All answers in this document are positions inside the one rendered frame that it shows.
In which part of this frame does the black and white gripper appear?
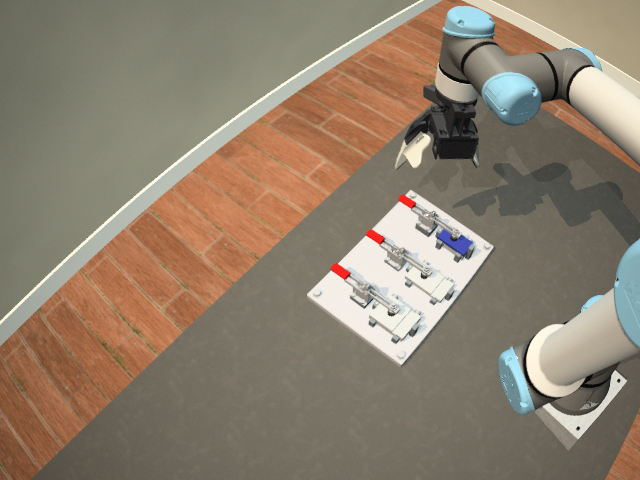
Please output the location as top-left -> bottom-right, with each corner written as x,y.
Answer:
395,87 -> 479,169

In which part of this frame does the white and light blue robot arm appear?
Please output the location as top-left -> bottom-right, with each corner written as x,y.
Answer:
423,6 -> 640,416

